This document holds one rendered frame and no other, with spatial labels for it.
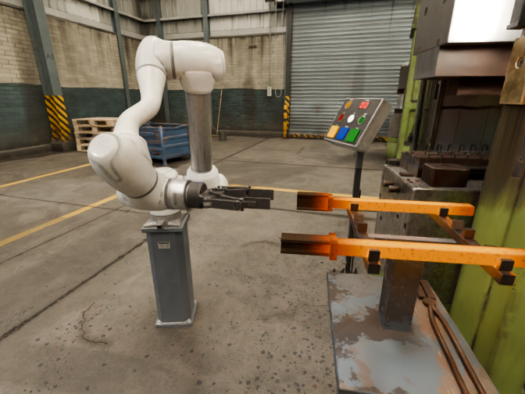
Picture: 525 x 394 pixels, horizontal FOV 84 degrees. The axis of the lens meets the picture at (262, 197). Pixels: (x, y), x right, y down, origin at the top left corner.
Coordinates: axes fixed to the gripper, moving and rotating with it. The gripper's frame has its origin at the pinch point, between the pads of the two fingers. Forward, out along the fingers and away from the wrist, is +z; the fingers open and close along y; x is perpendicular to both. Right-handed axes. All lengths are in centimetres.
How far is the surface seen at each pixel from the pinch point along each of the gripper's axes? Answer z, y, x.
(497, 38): 68, -36, 43
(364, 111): 41, -97, 19
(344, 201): 22.0, 1.3, 0.9
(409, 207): 37.8, 1.3, 0.2
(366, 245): 23.3, 25.1, 1.0
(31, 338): -127, -26, -94
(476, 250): 41.8, 24.1, 1.0
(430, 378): 38, 27, -26
